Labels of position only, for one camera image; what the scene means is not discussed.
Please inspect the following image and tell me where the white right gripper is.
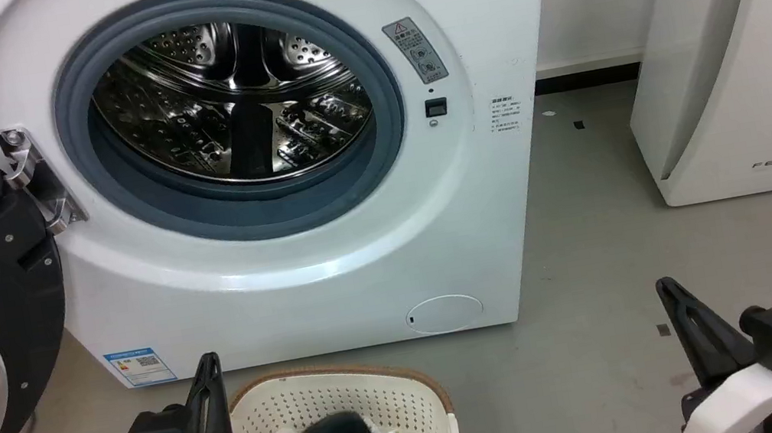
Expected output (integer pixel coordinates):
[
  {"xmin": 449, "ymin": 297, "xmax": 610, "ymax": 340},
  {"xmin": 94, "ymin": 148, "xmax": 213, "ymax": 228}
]
[{"xmin": 653, "ymin": 259, "xmax": 772, "ymax": 433}]

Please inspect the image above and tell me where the stainless steel washing machine drum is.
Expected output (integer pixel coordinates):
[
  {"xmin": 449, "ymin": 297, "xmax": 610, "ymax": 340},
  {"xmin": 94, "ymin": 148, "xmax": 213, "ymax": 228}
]
[{"xmin": 83, "ymin": 0, "xmax": 383, "ymax": 207}]

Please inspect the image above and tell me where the blue energy label sticker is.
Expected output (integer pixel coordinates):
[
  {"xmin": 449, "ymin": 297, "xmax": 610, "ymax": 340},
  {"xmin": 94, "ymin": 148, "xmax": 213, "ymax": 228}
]
[{"xmin": 103, "ymin": 343, "xmax": 178, "ymax": 392}]

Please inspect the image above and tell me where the white perforated laundry basket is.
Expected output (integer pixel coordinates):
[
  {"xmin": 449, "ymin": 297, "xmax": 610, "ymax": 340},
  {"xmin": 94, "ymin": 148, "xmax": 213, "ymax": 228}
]
[{"xmin": 224, "ymin": 346, "xmax": 460, "ymax": 433}]

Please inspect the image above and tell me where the white front-load washing machine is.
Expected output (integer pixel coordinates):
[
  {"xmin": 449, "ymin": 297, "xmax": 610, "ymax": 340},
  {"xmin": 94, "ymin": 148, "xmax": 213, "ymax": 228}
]
[{"xmin": 0, "ymin": 0, "xmax": 611, "ymax": 410}]

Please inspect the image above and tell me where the round white filter cover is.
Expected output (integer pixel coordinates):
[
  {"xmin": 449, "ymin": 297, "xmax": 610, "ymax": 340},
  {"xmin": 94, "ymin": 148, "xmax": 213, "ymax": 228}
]
[{"xmin": 402, "ymin": 289, "xmax": 487, "ymax": 339}]

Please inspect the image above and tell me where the chrome door hinge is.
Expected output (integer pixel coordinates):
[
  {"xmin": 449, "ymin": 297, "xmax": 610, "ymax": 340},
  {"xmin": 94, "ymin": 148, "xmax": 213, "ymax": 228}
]
[{"xmin": 0, "ymin": 119, "xmax": 90, "ymax": 244}]

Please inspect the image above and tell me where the small printed text label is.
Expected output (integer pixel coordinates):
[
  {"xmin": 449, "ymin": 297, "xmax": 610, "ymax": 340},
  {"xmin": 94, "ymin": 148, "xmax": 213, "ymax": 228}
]
[{"xmin": 488, "ymin": 93, "xmax": 528, "ymax": 136}]

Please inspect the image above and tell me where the grey rubber door gasket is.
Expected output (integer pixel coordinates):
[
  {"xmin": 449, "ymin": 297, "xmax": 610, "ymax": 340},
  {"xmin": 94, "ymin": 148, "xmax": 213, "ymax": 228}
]
[{"xmin": 39, "ymin": 0, "xmax": 422, "ymax": 270}]

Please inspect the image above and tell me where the grey warning sticker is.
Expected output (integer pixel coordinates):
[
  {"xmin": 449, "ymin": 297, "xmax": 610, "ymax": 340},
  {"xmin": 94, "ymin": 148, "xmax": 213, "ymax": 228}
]
[{"xmin": 380, "ymin": 11, "xmax": 451, "ymax": 91}]

